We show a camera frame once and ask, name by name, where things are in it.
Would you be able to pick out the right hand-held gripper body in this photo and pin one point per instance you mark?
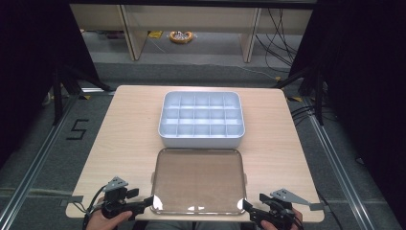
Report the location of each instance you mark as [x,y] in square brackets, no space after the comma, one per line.
[281,207]

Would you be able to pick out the person's right hand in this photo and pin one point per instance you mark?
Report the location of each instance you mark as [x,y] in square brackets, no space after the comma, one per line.
[269,226]

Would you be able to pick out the clear plastic lid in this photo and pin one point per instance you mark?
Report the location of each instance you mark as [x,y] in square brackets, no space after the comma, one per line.
[198,179]

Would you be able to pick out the grey tape strip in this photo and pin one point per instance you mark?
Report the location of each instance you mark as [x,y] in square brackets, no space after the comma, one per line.
[72,200]
[316,206]

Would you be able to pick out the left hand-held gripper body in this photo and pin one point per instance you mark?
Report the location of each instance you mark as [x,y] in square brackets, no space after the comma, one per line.
[118,198]

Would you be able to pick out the white desk frame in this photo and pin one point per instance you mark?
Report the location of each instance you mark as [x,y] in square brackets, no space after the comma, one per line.
[191,19]

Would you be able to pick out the person's left hand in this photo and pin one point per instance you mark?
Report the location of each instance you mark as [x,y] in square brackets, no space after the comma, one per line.
[102,223]

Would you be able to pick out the black curtain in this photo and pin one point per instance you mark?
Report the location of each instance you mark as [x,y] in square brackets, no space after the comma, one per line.
[28,57]
[367,80]

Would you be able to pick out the yellow flat object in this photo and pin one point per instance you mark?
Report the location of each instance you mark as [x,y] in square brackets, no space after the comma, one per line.
[155,34]

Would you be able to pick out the white compartment storage box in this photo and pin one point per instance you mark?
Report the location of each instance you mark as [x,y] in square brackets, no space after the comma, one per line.
[201,141]

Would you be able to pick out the black metal stand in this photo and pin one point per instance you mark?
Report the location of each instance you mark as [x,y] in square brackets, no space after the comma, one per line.
[57,96]
[319,96]

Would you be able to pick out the aluminium floor rail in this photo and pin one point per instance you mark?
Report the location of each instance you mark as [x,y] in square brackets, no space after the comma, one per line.
[338,172]
[35,166]

